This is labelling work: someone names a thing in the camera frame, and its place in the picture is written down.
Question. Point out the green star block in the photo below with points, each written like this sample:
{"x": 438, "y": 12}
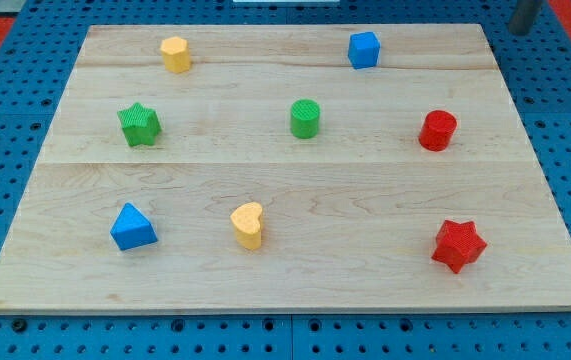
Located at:
{"x": 140, "y": 125}

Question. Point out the red star block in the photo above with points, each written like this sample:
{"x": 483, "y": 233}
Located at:
{"x": 458, "y": 244}

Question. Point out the yellow heart block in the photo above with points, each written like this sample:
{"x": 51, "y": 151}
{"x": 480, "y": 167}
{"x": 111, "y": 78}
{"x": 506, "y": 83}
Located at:
{"x": 247, "y": 221}

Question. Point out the wooden board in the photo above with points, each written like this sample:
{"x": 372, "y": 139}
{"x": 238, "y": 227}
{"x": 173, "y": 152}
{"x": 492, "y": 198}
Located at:
{"x": 350, "y": 216}

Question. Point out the green cylinder block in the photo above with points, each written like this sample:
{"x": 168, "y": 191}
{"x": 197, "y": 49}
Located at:
{"x": 304, "y": 118}

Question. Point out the blue cube block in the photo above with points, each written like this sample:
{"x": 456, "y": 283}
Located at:
{"x": 363, "y": 50}

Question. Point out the yellow hexagon block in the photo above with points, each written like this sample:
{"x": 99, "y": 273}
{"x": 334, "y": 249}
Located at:
{"x": 176, "y": 54}

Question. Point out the blue triangle block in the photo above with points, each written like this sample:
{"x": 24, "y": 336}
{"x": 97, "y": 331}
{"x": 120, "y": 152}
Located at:
{"x": 132, "y": 229}

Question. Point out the red cylinder block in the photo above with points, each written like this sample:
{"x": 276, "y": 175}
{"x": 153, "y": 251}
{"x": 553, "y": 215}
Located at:
{"x": 437, "y": 130}

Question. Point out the blue perforated table panel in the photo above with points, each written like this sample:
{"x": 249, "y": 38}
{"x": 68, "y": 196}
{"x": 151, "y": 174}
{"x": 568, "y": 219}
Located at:
{"x": 36, "y": 59}

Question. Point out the grey metal pole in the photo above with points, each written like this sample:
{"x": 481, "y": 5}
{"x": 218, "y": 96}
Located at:
{"x": 524, "y": 16}

